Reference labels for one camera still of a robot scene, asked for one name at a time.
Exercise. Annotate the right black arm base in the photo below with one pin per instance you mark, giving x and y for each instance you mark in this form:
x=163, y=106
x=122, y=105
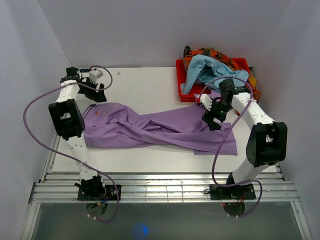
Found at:
x=239, y=192

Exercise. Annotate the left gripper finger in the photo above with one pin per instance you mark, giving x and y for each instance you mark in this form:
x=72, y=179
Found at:
x=96, y=96
x=100, y=87

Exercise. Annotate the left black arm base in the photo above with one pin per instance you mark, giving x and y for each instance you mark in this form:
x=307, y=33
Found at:
x=110, y=193

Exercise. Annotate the purple trousers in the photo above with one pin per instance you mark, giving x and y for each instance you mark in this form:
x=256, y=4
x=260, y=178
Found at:
x=116, y=126

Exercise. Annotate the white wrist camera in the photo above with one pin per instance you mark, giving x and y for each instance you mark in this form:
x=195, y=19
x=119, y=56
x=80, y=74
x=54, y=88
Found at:
x=94, y=75
x=204, y=100

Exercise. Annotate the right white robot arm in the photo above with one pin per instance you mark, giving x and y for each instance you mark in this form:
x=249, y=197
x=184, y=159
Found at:
x=267, y=142

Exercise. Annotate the aluminium rail frame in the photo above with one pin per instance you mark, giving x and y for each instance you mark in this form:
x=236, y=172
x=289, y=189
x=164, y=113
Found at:
x=166, y=175

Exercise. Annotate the black label sticker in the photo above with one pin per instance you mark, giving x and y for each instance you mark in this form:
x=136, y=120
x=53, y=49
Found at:
x=87, y=70

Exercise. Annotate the light blue trousers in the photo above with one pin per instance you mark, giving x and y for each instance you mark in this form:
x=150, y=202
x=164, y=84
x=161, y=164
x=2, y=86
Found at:
x=203, y=69

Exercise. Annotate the red plastic bin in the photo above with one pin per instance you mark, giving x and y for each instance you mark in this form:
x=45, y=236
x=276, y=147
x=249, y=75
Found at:
x=181, y=76

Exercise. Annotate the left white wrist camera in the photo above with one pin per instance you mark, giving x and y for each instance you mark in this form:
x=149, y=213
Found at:
x=94, y=75

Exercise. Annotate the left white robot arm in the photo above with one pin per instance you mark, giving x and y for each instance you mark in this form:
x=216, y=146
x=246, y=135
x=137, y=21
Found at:
x=69, y=123

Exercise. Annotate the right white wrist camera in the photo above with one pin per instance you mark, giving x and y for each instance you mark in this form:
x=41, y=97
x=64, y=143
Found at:
x=204, y=100

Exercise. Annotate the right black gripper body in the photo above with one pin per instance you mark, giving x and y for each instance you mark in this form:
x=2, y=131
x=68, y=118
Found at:
x=219, y=110

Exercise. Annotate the orange camouflage trousers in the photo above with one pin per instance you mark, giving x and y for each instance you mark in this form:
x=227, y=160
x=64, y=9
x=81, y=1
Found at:
x=188, y=53

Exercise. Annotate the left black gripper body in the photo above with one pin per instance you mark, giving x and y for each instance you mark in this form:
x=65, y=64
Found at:
x=89, y=84

